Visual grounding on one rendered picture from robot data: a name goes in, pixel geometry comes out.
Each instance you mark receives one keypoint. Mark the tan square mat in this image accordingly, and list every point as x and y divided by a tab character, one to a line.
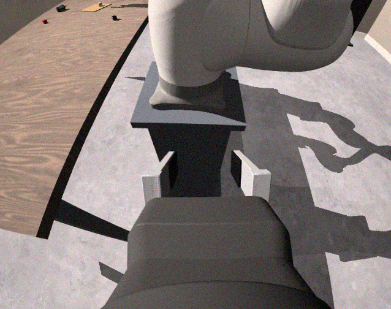
95	8

